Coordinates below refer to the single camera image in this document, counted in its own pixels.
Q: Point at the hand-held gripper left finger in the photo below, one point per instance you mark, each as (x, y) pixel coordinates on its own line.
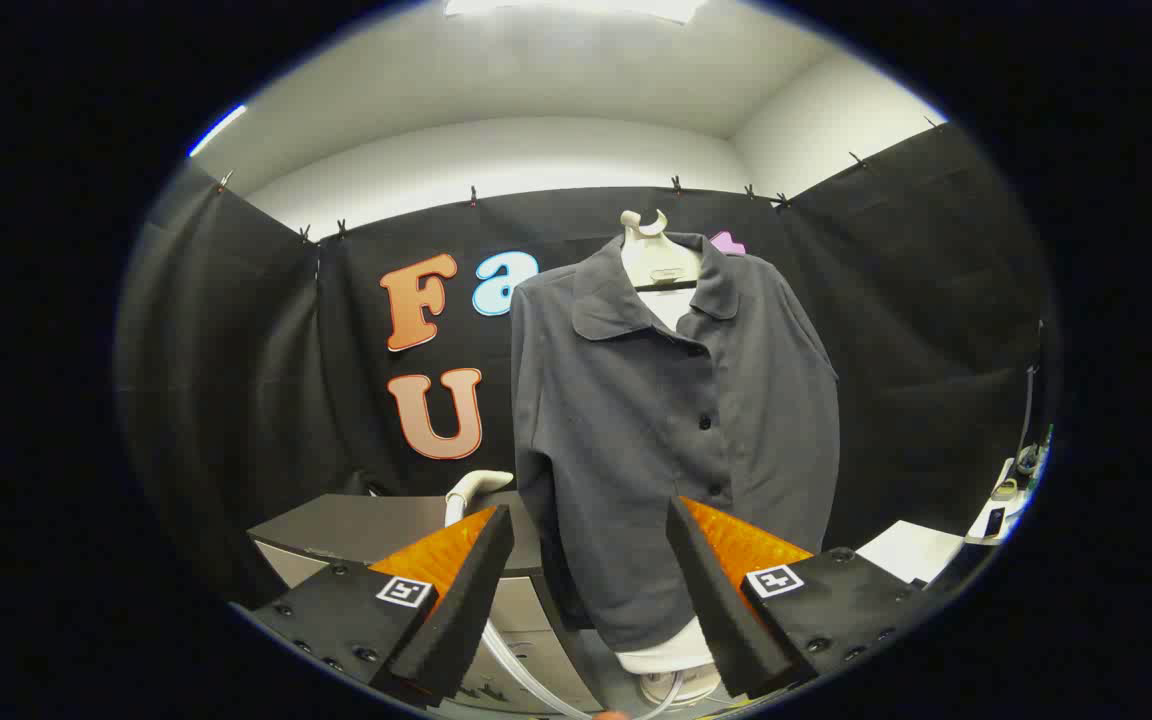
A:
(466, 600)

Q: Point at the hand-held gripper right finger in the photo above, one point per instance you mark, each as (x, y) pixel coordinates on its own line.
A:
(721, 610)

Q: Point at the white garment steamer head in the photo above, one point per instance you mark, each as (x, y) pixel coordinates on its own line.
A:
(476, 485)

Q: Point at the grey button shirt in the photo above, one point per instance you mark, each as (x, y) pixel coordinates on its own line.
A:
(626, 430)

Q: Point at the round mannequin stand base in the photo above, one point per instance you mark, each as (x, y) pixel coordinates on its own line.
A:
(696, 685)

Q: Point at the grey cabinet with dark top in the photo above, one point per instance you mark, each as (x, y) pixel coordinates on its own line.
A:
(366, 525)

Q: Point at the white topped side cabinet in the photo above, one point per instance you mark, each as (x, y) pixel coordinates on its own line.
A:
(911, 550)

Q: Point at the small black device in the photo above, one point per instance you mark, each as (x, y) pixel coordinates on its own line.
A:
(994, 522)

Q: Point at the white side desk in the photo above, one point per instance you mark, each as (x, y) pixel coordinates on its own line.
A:
(1014, 512)

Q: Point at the white mannequin torso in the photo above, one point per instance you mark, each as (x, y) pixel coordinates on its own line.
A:
(656, 262)

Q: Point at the ceiling light panel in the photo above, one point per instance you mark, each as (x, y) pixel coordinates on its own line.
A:
(576, 6)

